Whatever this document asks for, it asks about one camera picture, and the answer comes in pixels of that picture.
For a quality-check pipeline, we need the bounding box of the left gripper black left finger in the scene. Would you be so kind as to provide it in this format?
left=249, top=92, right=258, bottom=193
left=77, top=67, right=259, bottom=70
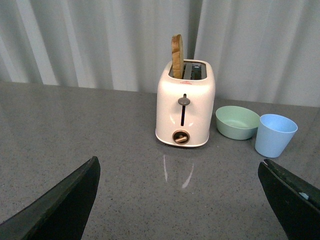
left=0, top=156, right=101, bottom=240

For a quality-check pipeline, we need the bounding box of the toast slice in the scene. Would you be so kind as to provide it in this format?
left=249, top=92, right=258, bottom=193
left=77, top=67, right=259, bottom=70
left=171, top=34, right=184, bottom=79

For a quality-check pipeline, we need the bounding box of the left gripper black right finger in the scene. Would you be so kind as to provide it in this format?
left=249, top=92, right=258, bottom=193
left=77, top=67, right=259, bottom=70
left=258, top=159, right=320, bottom=240

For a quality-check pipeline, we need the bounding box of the white toaster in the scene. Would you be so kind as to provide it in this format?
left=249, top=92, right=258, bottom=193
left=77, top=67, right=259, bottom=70
left=155, top=59, right=216, bottom=148

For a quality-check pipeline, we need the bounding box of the green bowl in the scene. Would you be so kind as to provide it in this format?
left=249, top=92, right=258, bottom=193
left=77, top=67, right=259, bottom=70
left=215, top=105, right=260, bottom=140

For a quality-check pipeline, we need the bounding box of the light blue cup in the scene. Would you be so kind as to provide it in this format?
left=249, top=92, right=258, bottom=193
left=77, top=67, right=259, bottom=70
left=255, top=114, right=298, bottom=158

